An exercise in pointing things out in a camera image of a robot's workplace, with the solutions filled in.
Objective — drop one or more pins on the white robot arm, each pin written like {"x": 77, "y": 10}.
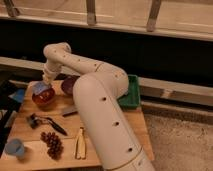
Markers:
{"x": 95, "y": 95}

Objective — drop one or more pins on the grey metal spatula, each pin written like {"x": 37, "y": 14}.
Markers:
{"x": 67, "y": 111}

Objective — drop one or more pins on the blue plastic cup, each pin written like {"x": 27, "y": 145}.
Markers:
{"x": 15, "y": 147}

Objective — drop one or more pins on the peeled banana toy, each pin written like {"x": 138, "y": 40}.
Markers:
{"x": 80, "y": 145}

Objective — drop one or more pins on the bunch of dark grapes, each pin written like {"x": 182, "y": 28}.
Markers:
{"x": 53, "y": 143}

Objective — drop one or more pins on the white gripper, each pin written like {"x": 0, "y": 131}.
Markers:
{"x": 47, "y": 78}

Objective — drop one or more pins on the blue sponge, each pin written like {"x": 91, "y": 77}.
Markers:
{"x": 39, "y": 87}

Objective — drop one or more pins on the purple bowl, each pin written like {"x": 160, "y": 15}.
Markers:
{"x": 68, "y": 83}

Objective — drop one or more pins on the black dish brush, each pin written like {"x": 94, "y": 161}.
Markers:
{"x": 34, "y": 121}

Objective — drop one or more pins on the blue cloth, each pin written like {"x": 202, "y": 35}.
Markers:
{"x": 18, "y": 95}

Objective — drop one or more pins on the red bowl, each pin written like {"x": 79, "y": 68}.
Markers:
{"x": 44, "y": 98}

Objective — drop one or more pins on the green plastic tray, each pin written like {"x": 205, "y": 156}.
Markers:
{"x": 131, "y": 100}

